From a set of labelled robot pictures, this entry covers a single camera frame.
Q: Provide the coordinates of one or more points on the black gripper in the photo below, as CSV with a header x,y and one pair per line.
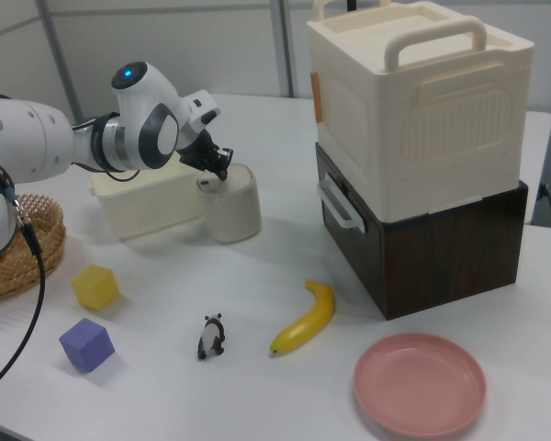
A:
x,y
195,149

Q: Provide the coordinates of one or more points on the cream dustbin lid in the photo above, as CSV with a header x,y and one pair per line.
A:
x,y
241,177

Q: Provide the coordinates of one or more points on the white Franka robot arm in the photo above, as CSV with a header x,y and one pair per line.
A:
x,y
27,138

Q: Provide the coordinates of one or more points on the small cream dustbin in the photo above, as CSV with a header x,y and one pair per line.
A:
x,y
234,216

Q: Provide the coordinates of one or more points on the cream plastic tub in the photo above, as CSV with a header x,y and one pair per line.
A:
x,y
142,206

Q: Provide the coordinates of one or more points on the yellow foam cube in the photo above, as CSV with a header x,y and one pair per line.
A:
x,y
95,287

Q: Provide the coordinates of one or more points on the woven wicker basket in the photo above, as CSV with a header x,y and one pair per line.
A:
x,y
55,229

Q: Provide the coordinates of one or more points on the small panda toy figure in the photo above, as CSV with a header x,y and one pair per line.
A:
x,y
212,340

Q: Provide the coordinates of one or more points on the yellow banana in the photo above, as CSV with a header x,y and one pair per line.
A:
x,y
310,319

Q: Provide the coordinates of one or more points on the black stand pole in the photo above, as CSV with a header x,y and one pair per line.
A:
x,y
351,4

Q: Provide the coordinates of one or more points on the cream plastic storage box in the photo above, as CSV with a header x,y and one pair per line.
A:
x,y
422,124

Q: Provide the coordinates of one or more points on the purple foam cube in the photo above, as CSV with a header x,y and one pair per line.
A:
x,y
86,344

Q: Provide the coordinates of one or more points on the dark wooden drawer box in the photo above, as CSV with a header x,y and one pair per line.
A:
x,y
441,262

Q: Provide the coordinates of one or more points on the pink plastic plate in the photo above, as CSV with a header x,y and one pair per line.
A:
x,y
418,383

